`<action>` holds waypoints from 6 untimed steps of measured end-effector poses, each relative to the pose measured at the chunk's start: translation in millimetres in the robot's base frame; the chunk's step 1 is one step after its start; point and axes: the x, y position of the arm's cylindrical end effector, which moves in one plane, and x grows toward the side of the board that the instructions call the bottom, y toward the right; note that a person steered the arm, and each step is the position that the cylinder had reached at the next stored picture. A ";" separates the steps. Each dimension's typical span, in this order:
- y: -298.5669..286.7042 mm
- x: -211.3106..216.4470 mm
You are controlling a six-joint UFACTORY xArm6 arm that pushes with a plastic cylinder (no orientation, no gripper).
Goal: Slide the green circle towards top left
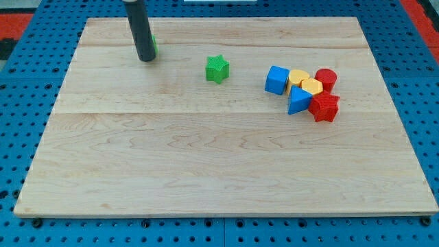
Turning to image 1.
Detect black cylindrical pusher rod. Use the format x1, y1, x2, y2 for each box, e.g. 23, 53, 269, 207
123, 0, 156, 62

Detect green circle block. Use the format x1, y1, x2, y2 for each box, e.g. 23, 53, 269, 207
152, 34, 158, 56

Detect green star block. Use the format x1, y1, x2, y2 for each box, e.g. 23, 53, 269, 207
205, 54, 230, 84

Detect wooden board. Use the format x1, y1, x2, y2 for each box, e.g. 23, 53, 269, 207
14, 17, 438, 218

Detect blue cube block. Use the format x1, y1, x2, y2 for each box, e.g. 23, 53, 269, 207
265, 65, 289, 95

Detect yellow heart block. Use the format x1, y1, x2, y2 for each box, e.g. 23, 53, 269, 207
285, 69, 310, 95

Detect blue triangle block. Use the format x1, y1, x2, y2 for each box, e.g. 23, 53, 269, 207
287, 86, 313, 115

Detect yellow hexagon block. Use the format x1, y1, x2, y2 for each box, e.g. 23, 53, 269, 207
300, 78, 323, 96

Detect red cylinder block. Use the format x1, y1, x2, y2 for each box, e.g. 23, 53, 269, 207
315, 69, 337, 93

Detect red star block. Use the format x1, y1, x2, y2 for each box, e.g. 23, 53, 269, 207
308, 91, 340, 122

